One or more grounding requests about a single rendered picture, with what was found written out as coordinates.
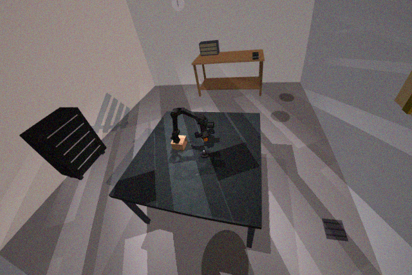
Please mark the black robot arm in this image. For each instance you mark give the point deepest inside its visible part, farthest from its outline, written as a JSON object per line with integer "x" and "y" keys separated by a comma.
{"x": 201, "y": 119}

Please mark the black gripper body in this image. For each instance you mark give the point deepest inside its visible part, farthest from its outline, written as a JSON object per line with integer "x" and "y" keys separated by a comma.
{"x": 197, "y": 135}

